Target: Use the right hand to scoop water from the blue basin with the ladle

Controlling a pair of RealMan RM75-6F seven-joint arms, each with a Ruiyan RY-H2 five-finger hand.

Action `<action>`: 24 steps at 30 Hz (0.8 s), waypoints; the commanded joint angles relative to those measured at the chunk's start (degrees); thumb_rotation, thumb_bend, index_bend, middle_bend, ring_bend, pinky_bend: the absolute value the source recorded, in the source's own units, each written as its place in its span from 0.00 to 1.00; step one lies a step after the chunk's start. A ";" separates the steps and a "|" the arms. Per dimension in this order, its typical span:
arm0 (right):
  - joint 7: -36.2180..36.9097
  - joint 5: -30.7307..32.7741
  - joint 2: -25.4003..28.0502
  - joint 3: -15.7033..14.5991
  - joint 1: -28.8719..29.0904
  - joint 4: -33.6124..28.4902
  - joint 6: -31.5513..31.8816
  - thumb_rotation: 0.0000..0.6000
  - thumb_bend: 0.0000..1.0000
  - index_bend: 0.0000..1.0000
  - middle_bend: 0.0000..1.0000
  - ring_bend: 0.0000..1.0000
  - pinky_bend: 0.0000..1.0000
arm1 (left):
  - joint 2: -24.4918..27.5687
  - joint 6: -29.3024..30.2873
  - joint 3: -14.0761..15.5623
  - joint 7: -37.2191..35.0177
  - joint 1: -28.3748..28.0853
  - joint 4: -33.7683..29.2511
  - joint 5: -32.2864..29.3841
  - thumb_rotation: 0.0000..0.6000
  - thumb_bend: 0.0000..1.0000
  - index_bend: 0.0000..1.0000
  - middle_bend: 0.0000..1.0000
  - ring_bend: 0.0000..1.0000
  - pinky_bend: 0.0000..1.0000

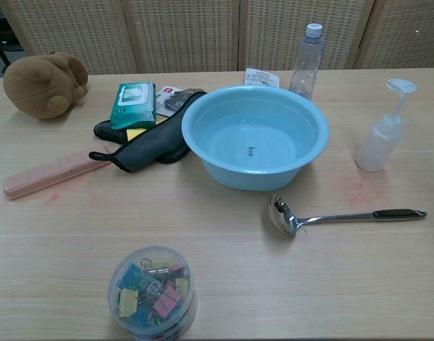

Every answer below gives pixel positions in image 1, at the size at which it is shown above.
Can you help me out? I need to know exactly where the steel ladle black handle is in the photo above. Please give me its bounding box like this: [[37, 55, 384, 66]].
[[267, 193, 428, 239]]

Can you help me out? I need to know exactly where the light blue plastic basin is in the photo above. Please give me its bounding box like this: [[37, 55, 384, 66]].
[[181, 85, 330, 192]]

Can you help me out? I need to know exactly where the clear plastic water bottle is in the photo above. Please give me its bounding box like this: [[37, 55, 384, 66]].
[[288, 23, 326, 102]]

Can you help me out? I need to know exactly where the dark grey cloth with loop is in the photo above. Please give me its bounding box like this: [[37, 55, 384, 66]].
[[88, 91, 207, 174]]

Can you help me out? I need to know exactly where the small snack packet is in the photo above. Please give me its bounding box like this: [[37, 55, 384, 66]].
[[155, 85, 205, 117]]

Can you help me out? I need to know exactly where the yellow sponge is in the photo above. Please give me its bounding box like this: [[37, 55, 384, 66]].
[[126, 119, 168, 145]]

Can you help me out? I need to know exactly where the white labelled packet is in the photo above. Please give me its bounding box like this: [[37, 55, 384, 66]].
[[243, 67, 282, 89]]

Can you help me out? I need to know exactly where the green wet wipes pack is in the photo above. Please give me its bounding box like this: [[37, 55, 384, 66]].
[[109, 82, 158, 130]]

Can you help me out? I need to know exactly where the black fabric pad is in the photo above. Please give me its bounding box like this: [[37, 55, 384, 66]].
[[93, 119, 192, 165]]

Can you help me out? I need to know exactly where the clear jar of binder clips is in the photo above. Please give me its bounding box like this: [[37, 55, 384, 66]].
[[107, 246, 199, 338]]

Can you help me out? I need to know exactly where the woven folding screen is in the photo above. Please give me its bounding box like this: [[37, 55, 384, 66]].
[[0, 0, 434, 75]]

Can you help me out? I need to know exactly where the white squeeze bottle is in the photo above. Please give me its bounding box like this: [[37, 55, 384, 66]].
[[355, 85, 408, 173]]

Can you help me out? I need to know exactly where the pink plastic case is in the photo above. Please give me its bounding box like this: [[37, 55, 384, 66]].
[[3, 150, 113, 201]]

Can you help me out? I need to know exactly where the brown plush toy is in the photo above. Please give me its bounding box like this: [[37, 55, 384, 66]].
[[2, 50, 89, 121]]

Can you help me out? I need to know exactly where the black tripod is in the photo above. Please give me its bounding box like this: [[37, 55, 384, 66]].
[[0, 19, 11, 68]]

